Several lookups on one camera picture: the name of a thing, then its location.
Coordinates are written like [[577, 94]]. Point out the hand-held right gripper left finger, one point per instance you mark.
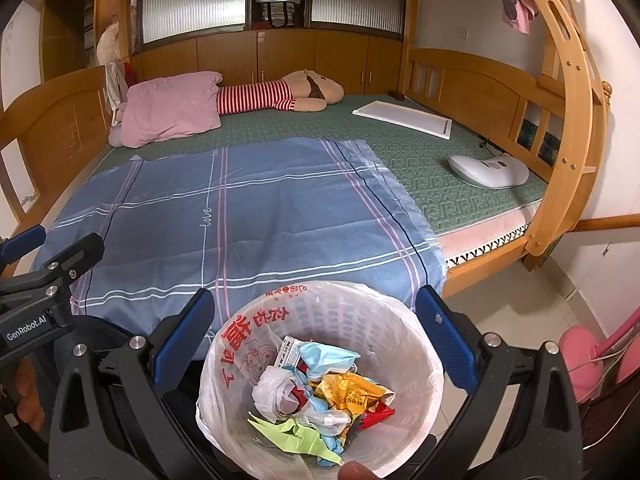
[[185, 332]]

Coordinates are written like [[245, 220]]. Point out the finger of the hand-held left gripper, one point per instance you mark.
[[75, 257], [22, 245]]

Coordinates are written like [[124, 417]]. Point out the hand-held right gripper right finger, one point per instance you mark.
[[445, 332]]

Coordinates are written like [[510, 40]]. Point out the white bin with plastic liner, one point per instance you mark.
[[240, 340]]

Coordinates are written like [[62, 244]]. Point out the white plastic wastebasket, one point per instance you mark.
[[360, 320]]

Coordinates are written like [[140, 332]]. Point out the white toy piece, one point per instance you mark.
[[267, 392]]

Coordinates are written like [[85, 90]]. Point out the small white box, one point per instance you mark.
[[287, 352]]

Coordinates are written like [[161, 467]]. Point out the red toy piece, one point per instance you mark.
[[377, 415]]

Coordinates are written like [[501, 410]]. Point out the orange toy piece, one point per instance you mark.
[[350, 390]]

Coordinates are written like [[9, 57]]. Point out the light blue face mask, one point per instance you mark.
[[325, 357]]

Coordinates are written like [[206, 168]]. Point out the small red wrapper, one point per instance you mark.
[[297, 399]]

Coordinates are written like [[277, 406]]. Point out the clear plastic bag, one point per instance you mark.
[[325, 417]]

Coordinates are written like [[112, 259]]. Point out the green toy figure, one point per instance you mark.
[[295, 435]]

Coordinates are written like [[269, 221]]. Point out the person's left hand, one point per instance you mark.
[[30, 390]]

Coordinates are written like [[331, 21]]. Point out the person's right hand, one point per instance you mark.
[[357, 472]]

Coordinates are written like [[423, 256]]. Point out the patterned mattress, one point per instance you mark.
[[485, 242]]

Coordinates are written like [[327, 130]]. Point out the blue plaid sheet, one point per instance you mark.
[[280, 220]]

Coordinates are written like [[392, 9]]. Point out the white handheld vacuum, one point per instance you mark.
[[485, 172]]

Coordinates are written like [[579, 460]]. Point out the pink pillow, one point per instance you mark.
[[170, 110]]

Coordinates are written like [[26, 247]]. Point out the white and red hanging cloth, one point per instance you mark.
[[115, 85]]

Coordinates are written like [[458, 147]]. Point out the wooden handrail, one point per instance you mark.
[[607, 223]]

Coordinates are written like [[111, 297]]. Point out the white stuffed bag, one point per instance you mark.
[[107, 42]]

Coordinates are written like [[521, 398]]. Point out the wooden side cabinet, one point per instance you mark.
[[65, 30]]

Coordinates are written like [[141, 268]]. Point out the white tray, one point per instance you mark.
[[400, 116]]

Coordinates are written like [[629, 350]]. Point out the red striped plush toy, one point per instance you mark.
[[255, 97]]

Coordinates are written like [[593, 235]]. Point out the wooden curved ladder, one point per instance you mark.
[[575, 100]]

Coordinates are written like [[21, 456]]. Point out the frosted glass cabinet door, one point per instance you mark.
[[355, 2], [195, 10]]

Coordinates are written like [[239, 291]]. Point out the striped tote bag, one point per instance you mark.
[[277, 15]]

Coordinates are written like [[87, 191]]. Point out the pink plastic frame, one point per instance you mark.
[[580, 355]]

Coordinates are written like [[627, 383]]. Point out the wooden wall cabinet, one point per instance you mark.
[[225, 55]]

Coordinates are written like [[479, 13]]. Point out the white wall switch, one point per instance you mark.
[[462, 34]]

